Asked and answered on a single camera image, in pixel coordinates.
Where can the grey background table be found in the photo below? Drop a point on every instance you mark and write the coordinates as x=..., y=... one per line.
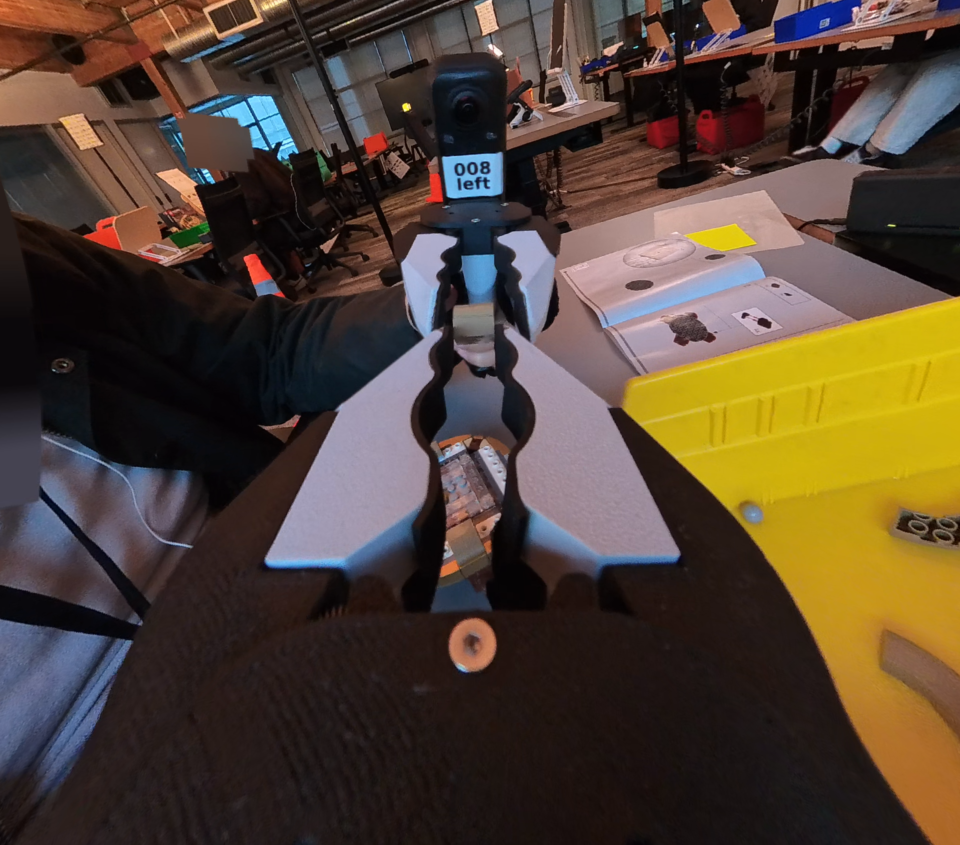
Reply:
x=570, y=117

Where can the small tan brick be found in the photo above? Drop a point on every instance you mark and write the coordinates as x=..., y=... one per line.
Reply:
x=474, y=324

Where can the white frame stand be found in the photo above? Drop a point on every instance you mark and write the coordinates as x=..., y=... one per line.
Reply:
x=559, y=91

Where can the round toy brick model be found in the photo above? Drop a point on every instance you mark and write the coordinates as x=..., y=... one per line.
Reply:
x=469, y=492

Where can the wall calendar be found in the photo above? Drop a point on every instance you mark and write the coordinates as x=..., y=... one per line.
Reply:
x=81, y=131

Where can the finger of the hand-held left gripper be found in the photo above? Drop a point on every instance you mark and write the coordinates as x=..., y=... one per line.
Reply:
x=424, y=282
x=536, y=282

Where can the yellow plastic bin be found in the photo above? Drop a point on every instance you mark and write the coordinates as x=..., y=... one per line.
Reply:
x=787, y=455

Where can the white ceiling vent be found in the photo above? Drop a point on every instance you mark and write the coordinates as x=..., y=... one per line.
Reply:
x=232, y=14

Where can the person's left forearm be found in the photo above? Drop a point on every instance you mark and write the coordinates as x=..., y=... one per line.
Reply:
x=225, y=350

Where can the black electronic box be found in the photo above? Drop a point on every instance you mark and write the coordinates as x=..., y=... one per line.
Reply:
x=900, y=200

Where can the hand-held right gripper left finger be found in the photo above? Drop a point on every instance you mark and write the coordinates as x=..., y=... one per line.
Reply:
x=345, y=485

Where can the instruction booklet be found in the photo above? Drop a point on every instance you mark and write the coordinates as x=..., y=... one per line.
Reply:
x=675, y=267

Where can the yellow sticky note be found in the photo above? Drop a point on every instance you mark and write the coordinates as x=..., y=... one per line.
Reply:
x=720, y=237

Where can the person's left hand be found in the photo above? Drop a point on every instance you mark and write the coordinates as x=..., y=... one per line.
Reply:
x=476, y=357

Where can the black office chair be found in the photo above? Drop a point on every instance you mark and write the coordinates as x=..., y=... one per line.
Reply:
x=322, y=207
x=225, y=222

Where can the grey desk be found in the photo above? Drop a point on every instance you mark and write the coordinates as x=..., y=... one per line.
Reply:
x=585, y=335

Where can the white black gripper device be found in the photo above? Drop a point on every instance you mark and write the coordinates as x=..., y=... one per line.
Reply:
x=523, y=114

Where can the red container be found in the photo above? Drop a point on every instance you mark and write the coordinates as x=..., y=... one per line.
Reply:
x=727, y=129
x=847, y=99
x=662, y=132

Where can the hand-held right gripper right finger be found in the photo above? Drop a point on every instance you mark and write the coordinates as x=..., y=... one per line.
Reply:
x=600, y=485

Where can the hanging paper sign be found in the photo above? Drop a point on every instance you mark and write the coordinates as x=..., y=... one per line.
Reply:
x=487, y=16

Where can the black display screen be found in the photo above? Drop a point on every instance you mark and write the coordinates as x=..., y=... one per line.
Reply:
x=397, y=102

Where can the white paper sheet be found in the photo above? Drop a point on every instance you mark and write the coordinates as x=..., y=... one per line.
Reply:
x=750, y=211

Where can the long wooden table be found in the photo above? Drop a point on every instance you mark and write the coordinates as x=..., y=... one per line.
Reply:
x=825, y=39

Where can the person's grey hoodie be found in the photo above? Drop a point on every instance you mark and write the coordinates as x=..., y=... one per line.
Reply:
x=75, y=672

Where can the black perforated chair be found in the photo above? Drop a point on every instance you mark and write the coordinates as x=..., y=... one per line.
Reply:
x=75, y=410

